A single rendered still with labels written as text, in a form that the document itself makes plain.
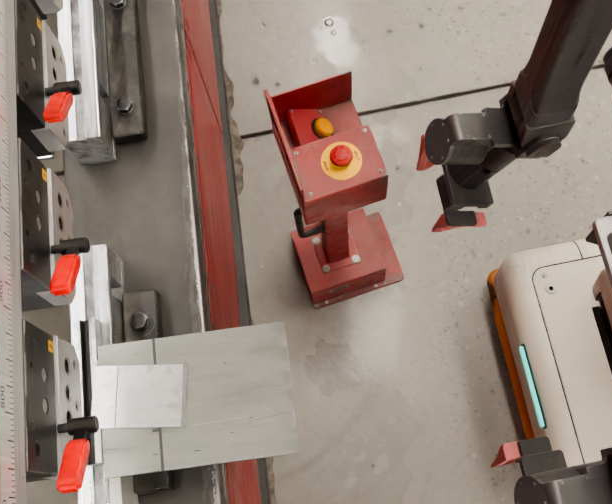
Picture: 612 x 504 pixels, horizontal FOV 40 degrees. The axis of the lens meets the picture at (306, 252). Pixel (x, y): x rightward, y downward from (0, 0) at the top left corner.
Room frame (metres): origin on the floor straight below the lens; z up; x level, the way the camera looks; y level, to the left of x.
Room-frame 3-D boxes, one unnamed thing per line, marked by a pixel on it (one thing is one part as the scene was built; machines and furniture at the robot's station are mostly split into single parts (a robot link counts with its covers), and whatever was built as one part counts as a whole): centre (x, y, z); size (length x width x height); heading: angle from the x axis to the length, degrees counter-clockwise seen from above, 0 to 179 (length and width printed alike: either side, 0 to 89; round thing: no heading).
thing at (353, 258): (0.63, -0.07, 0.13); 0.10 x 0.10 x 0.01; 8
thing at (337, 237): (0.63, -0.07, 0.39); 0.05 x 0.05 x 0.54; 8
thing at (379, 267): (0.63, -0.10, 0.06); 0.25 x 0.20 x 0.12; 98
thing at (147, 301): (0.23, 0.27, 0.89); 0.30 x 0.05 x 0.03; 177
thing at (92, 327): (0.23, 0.33, 0.99); 0.20 x 0.03 x 0.03; 177
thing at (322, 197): (0.63, -0.07, 0.75); 0.20 x 0.16 x 0.18; 8
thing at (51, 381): (0.17, 0.33, 1.26); 0.15 x 0.09 x 0.17; 177
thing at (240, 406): (0.19, 0.18, 1.00); 0.26 x 0.18 x 0.01; 87
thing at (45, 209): (0.37, 0.32, 1.26); 0.15 x 0.09 x 0.17; 177
